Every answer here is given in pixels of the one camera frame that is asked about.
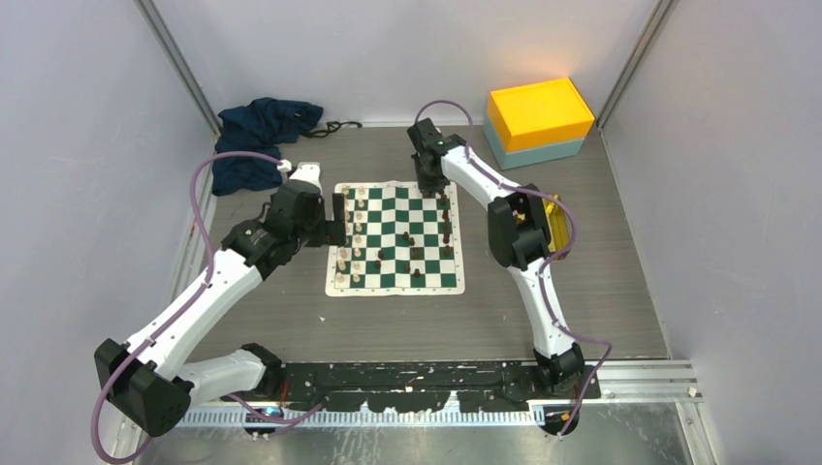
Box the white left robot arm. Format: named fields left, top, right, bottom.
left=94, top=162, right=345, bottom=438

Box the green white chess mat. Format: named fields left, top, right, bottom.
left=325, top=180, right=466, bottom=297

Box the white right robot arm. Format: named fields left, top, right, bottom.
left=407, top=118, right=590, bottom=398

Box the yellow and blue box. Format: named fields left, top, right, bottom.
left=483, top=77, right=594, bottom=170

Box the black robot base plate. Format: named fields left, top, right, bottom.
left=241, top=360, right=601, bottom=435

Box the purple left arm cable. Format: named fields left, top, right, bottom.
left=90, top=151, right=294, bottom=465

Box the gold metal tin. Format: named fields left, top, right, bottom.
left=543, top=200, right=572, bottom=262

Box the black cord on table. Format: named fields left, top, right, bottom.
left=302, top=120, right=364, bottom=140

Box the dark blue cloth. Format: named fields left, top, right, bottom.
left=211, top=97, right=324, bottom=197

